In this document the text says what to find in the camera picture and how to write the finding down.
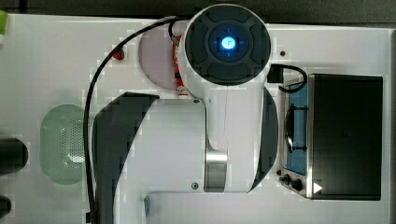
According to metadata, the red ketchup bottle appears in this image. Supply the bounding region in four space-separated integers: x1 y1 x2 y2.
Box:
172 44 189 96

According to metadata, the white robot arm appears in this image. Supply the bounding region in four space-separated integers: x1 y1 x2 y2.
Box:
92 4 278 224

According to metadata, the grey round plate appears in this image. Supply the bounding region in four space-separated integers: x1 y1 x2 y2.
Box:
138 25 177 92

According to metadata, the red toy strawberry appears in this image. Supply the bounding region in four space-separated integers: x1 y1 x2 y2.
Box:
113 49 124 61

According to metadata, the green perforated colander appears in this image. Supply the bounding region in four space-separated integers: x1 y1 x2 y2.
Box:
39 105 85 185

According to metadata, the black toaster oven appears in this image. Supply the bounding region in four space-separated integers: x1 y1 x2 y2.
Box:
277 74 383 201

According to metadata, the black cylinder at edge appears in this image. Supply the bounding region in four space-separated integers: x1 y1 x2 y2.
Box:
0 138 28 175

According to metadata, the black object bottom left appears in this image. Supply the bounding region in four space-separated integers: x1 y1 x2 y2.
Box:
0 195 12 217

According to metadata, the green object at corner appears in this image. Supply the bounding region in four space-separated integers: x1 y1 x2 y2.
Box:
0 10 7 45

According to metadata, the small black connector cable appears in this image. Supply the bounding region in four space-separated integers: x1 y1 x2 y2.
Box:
266 63 308 93

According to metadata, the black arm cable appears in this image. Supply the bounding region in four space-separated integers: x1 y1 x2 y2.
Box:
82 16 178 224

